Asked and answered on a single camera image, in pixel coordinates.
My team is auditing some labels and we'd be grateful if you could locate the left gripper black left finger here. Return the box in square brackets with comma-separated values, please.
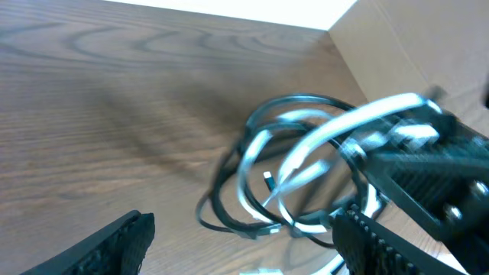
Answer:
[24, 210, 155, 275]

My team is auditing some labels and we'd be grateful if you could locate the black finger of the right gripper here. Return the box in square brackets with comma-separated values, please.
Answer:
[358, 102, 488, 274]

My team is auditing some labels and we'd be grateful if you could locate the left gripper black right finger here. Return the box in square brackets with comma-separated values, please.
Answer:
[332, 206, 460, 275]

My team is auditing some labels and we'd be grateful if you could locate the black usb cable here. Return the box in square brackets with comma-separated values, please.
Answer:
[195, 93, 368, 249]

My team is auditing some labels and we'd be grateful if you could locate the white usb cable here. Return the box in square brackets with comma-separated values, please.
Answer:
[236, 92, 444, 275]

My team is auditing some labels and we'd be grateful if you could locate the cardboard box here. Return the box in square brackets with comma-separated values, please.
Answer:
[328, 0, 489, 134]

